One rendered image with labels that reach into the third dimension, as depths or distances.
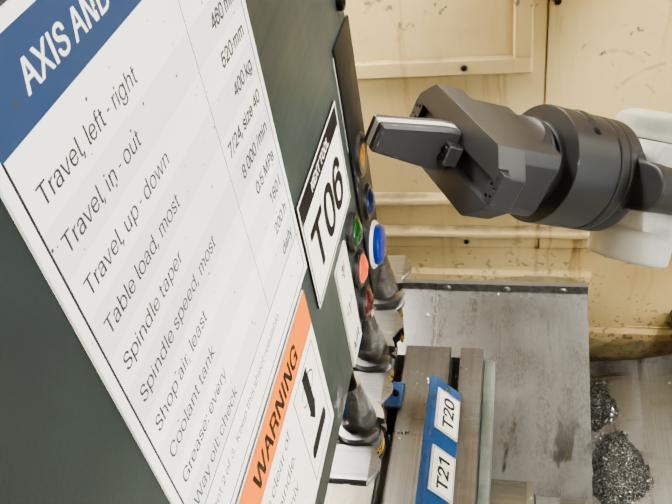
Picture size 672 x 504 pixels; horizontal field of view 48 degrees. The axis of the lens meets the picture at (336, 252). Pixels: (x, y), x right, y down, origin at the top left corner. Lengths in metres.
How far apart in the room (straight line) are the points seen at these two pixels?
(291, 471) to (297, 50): 0.20
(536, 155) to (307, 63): 0.19
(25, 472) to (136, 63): 0.11
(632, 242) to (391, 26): 0.71
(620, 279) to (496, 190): 1.10
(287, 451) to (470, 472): 0.91
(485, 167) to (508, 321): 1.07
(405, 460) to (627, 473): 0.48
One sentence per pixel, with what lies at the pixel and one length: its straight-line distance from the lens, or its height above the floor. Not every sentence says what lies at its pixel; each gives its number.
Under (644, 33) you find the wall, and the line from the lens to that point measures 1.27.
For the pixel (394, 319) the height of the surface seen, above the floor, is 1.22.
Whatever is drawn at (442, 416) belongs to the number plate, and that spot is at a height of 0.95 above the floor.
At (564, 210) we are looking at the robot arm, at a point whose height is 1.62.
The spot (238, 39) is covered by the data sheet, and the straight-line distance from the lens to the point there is 0.30.
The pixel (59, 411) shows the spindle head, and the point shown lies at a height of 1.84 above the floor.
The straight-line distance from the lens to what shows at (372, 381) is 0.97.
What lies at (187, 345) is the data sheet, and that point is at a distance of 0.25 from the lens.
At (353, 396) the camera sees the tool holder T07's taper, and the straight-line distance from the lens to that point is 0.87.
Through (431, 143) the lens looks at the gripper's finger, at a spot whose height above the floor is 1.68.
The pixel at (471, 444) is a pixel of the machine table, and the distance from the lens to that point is 1.29.
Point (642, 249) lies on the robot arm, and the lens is 0.64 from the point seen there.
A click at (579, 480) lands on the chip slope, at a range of 1.49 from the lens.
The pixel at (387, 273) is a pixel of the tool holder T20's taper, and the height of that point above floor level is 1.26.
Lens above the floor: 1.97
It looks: 41 degrees down
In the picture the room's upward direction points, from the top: 11 degrees counter-clockwise
